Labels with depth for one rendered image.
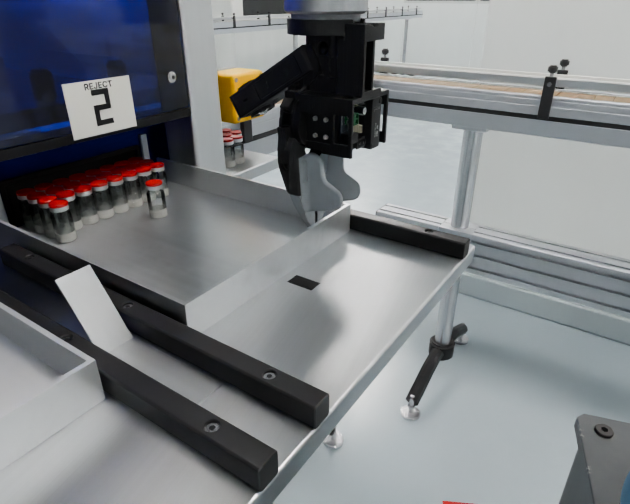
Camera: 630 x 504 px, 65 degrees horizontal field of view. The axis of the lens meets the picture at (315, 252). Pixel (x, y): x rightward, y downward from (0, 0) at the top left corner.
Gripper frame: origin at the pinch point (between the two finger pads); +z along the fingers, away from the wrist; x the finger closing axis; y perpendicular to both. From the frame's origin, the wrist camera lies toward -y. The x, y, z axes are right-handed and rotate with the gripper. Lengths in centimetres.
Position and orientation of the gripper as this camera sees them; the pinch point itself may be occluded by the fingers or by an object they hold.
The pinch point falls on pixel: (308, 216)
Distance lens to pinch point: 55.0
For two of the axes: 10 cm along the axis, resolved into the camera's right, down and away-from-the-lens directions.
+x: 5.6, -3.8, 7.3
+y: 8.3, 2.6, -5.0
